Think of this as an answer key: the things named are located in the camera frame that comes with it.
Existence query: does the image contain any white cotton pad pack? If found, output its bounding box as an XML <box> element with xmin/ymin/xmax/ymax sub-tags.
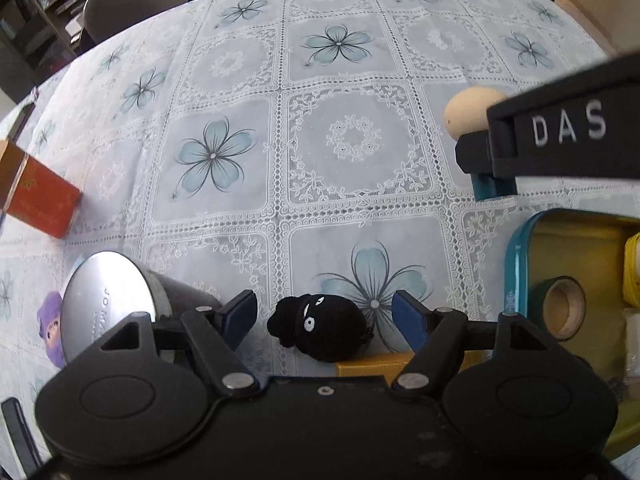
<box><xmin>624</xmin><ymin>309</ymin><xmax>640</xmax><ymax>384</ymax></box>

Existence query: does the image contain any black smartphone far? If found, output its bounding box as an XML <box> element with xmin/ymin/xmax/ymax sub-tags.
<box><xmin>6</xmin><ymin>102</ymin><xmax>35</xmax><ymax>141</ymax></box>

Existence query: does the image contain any black plush toy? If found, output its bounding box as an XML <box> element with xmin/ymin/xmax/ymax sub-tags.
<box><xmin>267</xmin><ymin>294</ymin><xmax>373</xmax><ymax>363</ymax></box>

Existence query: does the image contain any orange tin wooden lid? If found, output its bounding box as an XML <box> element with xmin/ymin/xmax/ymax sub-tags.
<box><xmin>0</xmin><ymin>140</ymin><xmax>81</xmax><ymax>240</ymax></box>

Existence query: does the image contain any wooden bookshelf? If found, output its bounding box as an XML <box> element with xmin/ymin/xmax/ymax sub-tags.
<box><xmin>1</xmin><ymin>0</ymin><xmax>89</xmax><ymax>84</ymax></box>

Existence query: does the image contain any smartphone near lit screen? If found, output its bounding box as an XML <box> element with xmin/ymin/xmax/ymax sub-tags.
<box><xmin>1</xmin><ymin>396</ymin><xmax>43</xmax><ymax>478</ymax></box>

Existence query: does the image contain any yellow question block pouch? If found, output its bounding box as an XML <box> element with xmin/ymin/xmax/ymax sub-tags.
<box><xmin>623</xmin><ymin>233</ymin><xmax>640</xmax><ymax>308</ymax></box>

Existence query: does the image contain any purple plush toy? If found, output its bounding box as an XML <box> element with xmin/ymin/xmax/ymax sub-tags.
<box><xmin>37</xmin><ymin>292</ymin><xmax>66</xmax><ymax>368</ymax></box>

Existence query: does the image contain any floral lace tablecloth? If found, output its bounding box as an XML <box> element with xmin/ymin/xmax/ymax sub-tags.
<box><xmin>1</xmin><ymin>0</ymin><xmax>639</xmax><ymax>415</ymax></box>

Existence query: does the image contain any gold teal metal tray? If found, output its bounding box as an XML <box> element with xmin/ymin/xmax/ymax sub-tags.
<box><xmin>504</xmin><ymin>208</ymin><xmax>639</xmax><ymax>460</ymax></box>

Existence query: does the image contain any dark candle jar silver lid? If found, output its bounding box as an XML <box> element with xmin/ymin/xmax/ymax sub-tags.
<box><xmin>60</xmin><ymin>250</ymin><xmax>221</xmax><ymax>363</ymax></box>

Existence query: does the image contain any green tape roll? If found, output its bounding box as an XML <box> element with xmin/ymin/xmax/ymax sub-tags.
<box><xmin>527</xmin><ymin>275</ymin><xmax>587</xmax><ymax>341</ymax></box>

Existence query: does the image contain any teal mushroom makeup sponge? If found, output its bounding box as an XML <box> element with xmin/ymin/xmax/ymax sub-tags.
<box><xmin>442</xmin><ymin>87</ymin><xmax>518</xmax><ymax>202</ymax></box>

